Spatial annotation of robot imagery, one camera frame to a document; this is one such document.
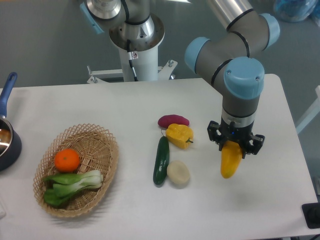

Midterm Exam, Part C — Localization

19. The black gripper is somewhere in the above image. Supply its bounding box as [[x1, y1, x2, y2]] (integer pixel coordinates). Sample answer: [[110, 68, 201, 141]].
[[207, 120, 265, 159]]

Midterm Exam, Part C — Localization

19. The yellow mango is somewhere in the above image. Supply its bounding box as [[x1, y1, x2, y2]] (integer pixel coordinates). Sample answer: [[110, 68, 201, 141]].
[[220, 140, 243, 179]]

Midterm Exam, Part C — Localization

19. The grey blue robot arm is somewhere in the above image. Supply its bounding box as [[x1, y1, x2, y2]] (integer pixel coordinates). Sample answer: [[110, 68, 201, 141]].
[[80, 0, 280, 156]]

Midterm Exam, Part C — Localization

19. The woven wicker basket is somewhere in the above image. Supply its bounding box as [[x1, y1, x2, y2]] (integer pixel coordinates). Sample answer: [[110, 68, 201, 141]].
[[33, 123, 119, 218]]

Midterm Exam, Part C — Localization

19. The yellow bell pepper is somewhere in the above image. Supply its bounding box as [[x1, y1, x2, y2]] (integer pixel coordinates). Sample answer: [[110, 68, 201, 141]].
[[165, 123, 194, 150]]

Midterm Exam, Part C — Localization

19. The beige potato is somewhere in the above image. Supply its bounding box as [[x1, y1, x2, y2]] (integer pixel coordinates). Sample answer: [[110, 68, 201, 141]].
[[167, 160, 191, 185]]

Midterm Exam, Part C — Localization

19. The purple sweet potato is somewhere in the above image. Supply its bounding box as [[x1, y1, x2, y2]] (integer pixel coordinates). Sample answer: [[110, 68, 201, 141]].
[[157, 114, 190, 129]]

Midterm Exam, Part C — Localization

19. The green cucumber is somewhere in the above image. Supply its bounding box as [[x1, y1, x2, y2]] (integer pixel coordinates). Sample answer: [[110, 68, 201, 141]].
[[153, 136, 170, 186]]

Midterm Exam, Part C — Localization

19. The black device at edge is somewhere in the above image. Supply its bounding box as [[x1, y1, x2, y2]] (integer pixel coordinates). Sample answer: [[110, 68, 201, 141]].
[[301, 202, 320, 229]]

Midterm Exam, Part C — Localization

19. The blue plastic bag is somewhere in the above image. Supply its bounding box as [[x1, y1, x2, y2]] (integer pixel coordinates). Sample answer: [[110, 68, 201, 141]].
[[273, 0, 320, 23]]

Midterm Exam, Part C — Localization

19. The orange tangerine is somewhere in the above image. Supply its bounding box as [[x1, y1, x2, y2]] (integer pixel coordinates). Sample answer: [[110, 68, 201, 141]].
[[54, 148, 80, 173]]

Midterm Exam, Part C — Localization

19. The green bok choy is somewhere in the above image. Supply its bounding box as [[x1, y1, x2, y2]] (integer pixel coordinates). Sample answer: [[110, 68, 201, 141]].
[[43, 170, 104, 207]]

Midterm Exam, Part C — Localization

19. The white frame at right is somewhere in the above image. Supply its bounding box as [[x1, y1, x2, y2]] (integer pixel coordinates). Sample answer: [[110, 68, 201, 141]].
[[295, 85, 320, 135]]

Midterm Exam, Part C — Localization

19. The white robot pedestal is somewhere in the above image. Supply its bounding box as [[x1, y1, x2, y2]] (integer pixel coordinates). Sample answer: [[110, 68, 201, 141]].
[[87, 13, 178, 84]]

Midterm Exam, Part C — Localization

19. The blue handled saucepan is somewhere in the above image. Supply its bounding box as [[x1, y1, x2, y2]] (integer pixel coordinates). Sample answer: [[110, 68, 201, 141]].
[[0, 72, 22, 171]]

